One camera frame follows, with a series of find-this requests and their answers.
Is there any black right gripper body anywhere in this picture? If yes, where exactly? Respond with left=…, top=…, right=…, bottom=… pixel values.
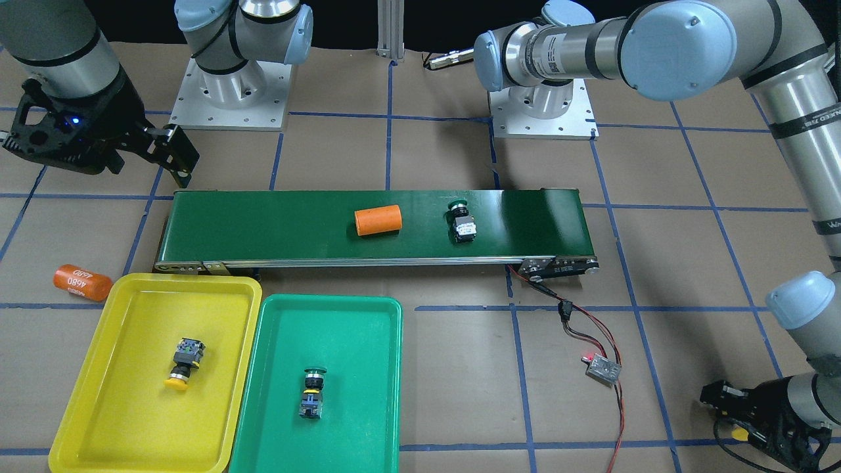
left=2, top=72, right=200, bottom=189

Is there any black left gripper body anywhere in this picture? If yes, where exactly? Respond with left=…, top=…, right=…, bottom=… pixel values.
left=700, top=375, right=835, bottom=472

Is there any orange cylinder marked 4680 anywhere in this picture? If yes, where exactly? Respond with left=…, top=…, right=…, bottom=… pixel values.
left=52, top=264, right=114, bottom=302

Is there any yellow mushroom push button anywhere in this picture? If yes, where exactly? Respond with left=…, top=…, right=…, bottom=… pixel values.
left=163, top=338, right=206, bottom=392

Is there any plain orange cylinder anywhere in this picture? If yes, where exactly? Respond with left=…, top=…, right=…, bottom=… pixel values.
left=353, top=204, right=403, bottom=237

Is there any green push button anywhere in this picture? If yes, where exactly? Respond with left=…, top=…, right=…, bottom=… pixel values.
left=298, top=367, right=327, bottom=419

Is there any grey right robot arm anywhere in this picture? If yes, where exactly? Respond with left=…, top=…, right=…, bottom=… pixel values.
left=2, top=1, right=313, bottom=189

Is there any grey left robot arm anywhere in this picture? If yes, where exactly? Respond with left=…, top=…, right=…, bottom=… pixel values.
left=474, top=1, right=840, bottom=472

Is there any black sensor circuit board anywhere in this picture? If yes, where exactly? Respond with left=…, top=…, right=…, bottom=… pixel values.
left=581, top=353, right=622, bottom=386

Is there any yellow plastic tray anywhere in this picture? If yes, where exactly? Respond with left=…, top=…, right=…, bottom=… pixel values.
left=48, top=273, right=262, bottom=472

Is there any green conveyor belt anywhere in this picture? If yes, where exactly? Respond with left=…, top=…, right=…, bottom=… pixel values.
left=155, top=189, right=600, bottom=281

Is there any green plastic tray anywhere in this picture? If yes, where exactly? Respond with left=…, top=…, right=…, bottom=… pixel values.
left=229, top=294, right=403, bottom=472

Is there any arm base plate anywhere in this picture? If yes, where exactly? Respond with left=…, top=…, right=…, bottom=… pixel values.
left=488, top=78, right=600, bottom=140
left=170, top=59, right=295, bottom=132

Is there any front aluminium frame post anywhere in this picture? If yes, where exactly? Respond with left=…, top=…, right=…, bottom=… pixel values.
left=376, top=0, right=405, bottom=62

